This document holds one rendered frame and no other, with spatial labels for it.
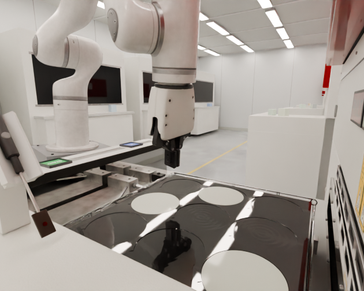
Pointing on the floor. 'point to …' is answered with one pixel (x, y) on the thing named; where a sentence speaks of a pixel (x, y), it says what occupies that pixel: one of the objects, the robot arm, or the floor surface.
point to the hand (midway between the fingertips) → (172, 157)
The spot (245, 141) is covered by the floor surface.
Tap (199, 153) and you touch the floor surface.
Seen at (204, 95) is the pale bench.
